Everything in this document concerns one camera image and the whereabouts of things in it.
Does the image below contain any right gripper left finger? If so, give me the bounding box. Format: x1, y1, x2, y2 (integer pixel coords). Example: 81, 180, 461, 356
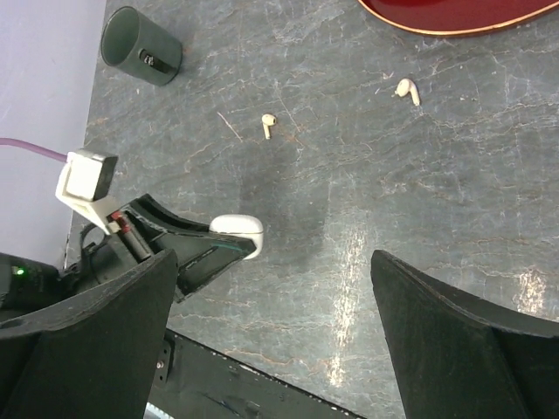
1, 251, 178, 418

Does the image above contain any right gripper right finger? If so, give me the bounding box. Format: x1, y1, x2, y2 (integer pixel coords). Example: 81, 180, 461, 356
370, 250, 558, 418

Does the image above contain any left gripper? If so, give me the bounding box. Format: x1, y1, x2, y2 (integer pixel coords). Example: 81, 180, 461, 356
62, 194, 256, 303

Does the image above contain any white charging case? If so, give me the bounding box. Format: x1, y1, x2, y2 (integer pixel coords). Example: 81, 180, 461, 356
209, 214, 264, 260

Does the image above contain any beige earbud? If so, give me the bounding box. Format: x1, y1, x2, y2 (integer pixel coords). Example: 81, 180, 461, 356
261, 113, 277, 140
395, 78, 421, 106

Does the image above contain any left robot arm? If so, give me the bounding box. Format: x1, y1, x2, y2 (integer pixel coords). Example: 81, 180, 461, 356
1, 195, 264, 320

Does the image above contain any dark green mug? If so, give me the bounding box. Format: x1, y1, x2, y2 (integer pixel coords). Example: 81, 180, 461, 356
100, 6, 183, 86

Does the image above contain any red round tray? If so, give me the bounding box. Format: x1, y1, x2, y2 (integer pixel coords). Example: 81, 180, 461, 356
361, 0, 558, 37

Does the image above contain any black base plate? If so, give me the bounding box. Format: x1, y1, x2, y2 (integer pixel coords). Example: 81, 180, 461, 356
146, 329, 359, 419

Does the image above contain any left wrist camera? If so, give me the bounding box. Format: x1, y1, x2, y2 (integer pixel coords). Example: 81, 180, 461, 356
55, 148, 121, 235

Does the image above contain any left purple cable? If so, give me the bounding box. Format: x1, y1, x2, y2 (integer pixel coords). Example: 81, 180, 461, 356
0, 137, 69, 163

